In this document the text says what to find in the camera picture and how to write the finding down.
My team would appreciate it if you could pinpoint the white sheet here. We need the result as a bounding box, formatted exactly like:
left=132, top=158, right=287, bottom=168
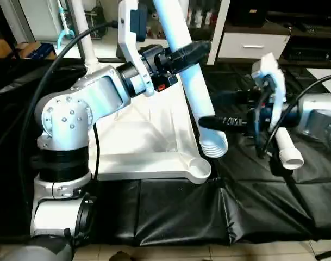
left=309, top=67, right=331, bottom=82

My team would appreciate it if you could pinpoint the white glass-door cabinet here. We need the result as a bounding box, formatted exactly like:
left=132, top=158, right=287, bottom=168
left=149, top=0, right=232, bottom=65

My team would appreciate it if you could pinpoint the white plastic table top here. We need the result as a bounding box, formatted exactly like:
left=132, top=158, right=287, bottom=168
left=83, top=57, right=213, bottom=185

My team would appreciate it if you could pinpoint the white low drawer unit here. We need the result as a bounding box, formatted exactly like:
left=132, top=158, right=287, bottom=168
left=216, top=31, right=291, bottom=61

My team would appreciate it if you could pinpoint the black work mat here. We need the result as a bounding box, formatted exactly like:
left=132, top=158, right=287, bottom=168
left=0, top=54, right=331, bottom=244

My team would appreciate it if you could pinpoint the blue cardboard box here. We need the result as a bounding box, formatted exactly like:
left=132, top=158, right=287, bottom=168
left=18, top=42, right=55, bottom=60

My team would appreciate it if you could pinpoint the white plastic table leg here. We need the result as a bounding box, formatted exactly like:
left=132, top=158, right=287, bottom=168
left=70, top=0, right=101, bottom=72
left=152, top=0, right=230, bottom=160
left=273, top=126, right=305, bottom=171

